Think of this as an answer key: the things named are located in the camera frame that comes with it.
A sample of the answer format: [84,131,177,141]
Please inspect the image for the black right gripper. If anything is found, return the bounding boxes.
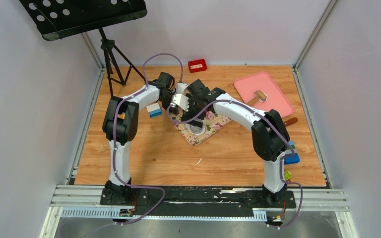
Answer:
[182,93,207,127]

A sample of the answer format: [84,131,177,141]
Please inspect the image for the floral yellow tray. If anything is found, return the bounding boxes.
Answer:
[174,111,231,146]

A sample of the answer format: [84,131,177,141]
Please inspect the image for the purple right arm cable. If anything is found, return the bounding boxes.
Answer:
[166,99,304,230]

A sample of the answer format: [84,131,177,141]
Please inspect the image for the red toy block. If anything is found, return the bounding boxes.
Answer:
[188,59,207,73]

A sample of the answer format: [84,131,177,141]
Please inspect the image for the pink tray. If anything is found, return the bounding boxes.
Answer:
[233,72,294,118]

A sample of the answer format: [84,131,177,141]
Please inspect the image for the blue green stacked blocks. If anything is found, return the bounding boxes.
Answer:
[284,140,301,165]

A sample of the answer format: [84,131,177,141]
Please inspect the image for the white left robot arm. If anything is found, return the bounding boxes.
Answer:
[102,72,175,205]

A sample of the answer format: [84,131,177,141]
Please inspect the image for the white and blue toy block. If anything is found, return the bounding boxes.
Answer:
[146,103,162,118]

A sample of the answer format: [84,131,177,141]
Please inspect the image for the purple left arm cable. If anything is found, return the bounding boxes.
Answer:
[56,53,185,238]

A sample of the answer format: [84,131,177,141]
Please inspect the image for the small green toy block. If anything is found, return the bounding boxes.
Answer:
[283,171,292,181]

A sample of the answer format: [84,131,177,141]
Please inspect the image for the black music stand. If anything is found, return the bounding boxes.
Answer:
[20,0,148,93]

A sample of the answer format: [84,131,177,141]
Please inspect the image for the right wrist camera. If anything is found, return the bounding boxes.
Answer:
[171,94,190,112]

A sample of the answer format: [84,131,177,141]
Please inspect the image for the wooden rolling pin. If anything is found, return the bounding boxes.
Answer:
[246,90,268,106]

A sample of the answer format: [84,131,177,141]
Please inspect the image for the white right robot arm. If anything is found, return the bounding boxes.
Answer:
[175,79,290,207]

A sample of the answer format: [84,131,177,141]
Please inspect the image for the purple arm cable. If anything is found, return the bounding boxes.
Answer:
[166,99,304,230]
[56,53,185,238]

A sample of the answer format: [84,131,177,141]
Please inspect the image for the white dough ball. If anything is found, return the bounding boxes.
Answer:
[187,122,206,135]

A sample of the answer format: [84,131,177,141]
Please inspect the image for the metal scraper wooden handle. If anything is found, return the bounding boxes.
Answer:
[284,117,299,127]

